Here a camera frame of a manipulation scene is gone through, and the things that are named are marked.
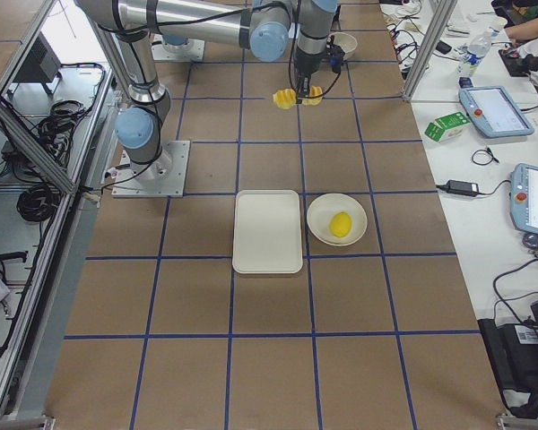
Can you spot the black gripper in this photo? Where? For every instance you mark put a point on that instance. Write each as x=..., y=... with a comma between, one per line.
x=304, y=66

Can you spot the yellow lemon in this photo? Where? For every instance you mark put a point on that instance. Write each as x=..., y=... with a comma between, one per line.
x=340, y=224

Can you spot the teach pendant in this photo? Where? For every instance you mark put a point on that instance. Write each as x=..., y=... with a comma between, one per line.
x=524, y=198
x=493, y=112

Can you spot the cream plate with lemon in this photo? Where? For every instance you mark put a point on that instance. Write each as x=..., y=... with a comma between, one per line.
x=324, y=207

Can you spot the green white carton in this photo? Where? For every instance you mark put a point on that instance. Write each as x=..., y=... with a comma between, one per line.
x=446, y=127

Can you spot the cream rectangular tray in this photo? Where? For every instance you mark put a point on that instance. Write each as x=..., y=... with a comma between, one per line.
x=267, y=232

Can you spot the yellow bread piece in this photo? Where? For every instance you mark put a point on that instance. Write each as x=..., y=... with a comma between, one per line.
x=285, y=99
x=314, y=97

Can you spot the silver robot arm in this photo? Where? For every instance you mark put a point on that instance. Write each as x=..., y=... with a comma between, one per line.
x=267, y=29

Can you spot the far teach pendant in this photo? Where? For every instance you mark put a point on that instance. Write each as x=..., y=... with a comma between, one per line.
x=493, y=112

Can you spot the clear water bottle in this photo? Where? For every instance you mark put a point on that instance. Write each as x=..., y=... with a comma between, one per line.
x=473, y=55

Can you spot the black power adapter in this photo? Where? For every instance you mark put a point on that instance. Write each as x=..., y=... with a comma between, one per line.
x=462, y=188

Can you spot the near teach pendant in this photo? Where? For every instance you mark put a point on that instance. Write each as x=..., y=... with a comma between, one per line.
x=524, y=198

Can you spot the cream ceramic bowl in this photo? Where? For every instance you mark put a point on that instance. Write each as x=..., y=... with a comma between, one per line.
x=343, y=44

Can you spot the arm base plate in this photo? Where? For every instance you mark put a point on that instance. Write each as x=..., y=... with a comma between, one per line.
x=165, y=177
x=190, y=52

